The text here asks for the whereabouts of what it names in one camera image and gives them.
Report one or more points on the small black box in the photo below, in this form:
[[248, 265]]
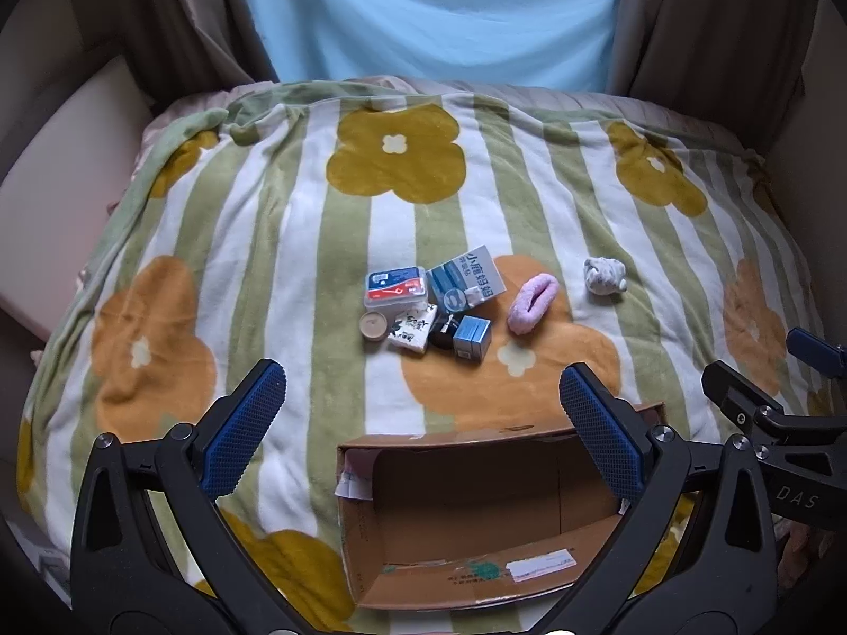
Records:
[[442, 334]]

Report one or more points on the brown cardboard box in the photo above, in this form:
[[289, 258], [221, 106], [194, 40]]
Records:
[[476, 509]]

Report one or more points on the light blue sheet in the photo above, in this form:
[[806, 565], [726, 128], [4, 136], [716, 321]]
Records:
[[430, 13]]

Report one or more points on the blue and white packet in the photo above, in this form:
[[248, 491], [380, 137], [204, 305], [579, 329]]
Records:
[[463, 274]]

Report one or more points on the striped floral blanket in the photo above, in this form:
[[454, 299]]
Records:
[[317, 211]]

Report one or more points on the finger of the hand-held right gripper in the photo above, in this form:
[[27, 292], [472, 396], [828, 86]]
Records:
[[817, 347], [734, 391]]

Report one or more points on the rolled pink sock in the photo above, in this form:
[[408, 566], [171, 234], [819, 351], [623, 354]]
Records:
[[533, 304]]

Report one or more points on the beige curtain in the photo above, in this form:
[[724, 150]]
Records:
[[701, 26], [198, 20]]

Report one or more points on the small blue box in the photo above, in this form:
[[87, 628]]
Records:
[[473, 338]]

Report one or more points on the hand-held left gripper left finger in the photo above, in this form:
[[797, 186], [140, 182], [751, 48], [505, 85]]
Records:
[[246, 433]]

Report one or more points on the cream cushion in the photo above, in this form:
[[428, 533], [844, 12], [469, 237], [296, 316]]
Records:
[[59, 178]]

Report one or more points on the white printed tissue pack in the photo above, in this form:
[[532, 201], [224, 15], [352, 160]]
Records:
[[411, 332]]

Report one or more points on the white patterned sock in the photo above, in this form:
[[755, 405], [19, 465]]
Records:
[[603, 276]]

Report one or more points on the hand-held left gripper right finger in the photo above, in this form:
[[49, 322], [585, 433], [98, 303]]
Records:
[[602, 440]]

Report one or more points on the clear plastic floss box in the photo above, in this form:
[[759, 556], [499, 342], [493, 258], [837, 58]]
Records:
[[395, 288]]

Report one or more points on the round beige tin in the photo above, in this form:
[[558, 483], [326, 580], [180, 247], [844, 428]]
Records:
[[372, 327]]

